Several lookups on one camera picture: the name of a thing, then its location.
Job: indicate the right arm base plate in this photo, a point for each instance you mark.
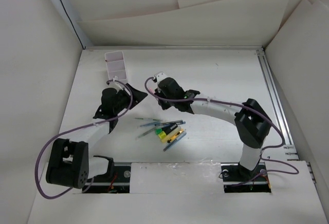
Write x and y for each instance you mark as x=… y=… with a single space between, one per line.
x=246 y=180

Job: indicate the white divided organizer container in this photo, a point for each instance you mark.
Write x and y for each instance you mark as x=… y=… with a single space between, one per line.
x=116 y=65

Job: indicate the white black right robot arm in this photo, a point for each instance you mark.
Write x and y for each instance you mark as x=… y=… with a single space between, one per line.
x=251 y=122

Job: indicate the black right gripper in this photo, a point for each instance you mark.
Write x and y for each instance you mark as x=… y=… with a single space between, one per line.
x=164 y=106

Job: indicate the aluminium rail right side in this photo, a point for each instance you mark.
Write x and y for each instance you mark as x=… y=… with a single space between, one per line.
x=280 y=119

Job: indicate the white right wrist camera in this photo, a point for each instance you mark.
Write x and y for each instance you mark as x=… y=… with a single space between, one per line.
x=158 y=77

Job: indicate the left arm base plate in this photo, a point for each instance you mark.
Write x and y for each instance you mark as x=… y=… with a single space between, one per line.
x=117 y=183

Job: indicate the yellow black pen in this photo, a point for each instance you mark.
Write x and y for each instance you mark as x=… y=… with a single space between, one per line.
x=176 y=136

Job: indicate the black marker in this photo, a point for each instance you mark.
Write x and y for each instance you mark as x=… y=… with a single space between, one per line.
x=169 y=128

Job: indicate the green clear gel pen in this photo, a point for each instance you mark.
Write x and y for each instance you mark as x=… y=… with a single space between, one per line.
x=147 y=119

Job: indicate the grey clear pen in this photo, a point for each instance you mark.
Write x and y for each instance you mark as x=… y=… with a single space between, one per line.
x=146 y=133

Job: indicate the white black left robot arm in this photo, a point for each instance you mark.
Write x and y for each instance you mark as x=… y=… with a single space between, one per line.
x=70 y=163

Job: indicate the black thin pen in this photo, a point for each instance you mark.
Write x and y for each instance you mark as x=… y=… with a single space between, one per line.
x=178 y=122

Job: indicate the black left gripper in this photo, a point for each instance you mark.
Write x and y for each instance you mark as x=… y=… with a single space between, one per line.
x=137 y=96

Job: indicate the yellow highlighter marker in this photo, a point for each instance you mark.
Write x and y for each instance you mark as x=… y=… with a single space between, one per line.
x=165 y=137

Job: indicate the blue grey pen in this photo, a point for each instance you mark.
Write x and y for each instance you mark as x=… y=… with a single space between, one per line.
x=169 y=145

